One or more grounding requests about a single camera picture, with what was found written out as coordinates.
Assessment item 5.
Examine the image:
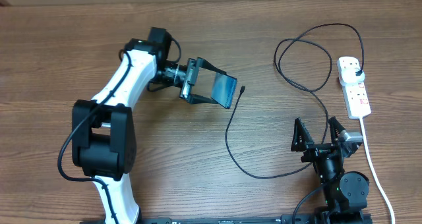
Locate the white power strip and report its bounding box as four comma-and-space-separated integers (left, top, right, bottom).
337, 56, 371, 119

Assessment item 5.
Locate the black smartphone lit screen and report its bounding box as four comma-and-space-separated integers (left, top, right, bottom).
211, 73, 237, 109

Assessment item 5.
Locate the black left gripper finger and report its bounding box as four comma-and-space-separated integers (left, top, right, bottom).
195, 57, 227, 74
187, 94, 218, 104

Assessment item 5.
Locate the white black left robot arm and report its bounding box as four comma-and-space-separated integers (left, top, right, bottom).
65, 27, 237, 223

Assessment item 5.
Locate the white power strip cord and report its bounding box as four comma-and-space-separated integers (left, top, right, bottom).
358, 117, 396, 224

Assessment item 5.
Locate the black usb charging cable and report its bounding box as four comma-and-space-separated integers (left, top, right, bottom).
225, 22, 365, 180

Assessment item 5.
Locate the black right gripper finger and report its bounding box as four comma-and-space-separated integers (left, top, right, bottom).
291, 117, 313, 152
328, 117, 362, 157

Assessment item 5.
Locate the white charger plug adapter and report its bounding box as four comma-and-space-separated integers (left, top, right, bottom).
339, 68, 365, 86

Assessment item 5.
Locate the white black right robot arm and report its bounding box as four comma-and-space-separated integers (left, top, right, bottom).
282, 117, 372, 223

